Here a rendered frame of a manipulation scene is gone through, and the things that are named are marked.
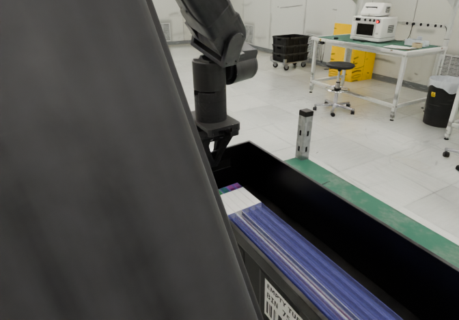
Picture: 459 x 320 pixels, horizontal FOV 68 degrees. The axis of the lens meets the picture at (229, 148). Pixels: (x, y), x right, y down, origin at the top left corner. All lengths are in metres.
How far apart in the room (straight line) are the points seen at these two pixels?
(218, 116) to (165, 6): 9.40
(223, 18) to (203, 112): 0.17
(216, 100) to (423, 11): 5.55
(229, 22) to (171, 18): 9.51
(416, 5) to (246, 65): 5.53
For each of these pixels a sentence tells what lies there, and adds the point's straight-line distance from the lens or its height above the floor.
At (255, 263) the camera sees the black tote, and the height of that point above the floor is 1.11.
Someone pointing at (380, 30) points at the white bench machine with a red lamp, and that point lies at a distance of 4.77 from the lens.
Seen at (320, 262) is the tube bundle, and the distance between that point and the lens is 0.52.
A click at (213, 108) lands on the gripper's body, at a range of 0.59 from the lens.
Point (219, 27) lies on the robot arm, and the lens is 0.51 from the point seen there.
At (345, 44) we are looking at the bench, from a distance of 4.77.
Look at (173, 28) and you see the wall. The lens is 10.07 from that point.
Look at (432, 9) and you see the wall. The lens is 5.96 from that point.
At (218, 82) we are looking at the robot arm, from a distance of 0.58.
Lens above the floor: 1.41
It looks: 25 degrees down
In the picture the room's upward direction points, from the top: straight up
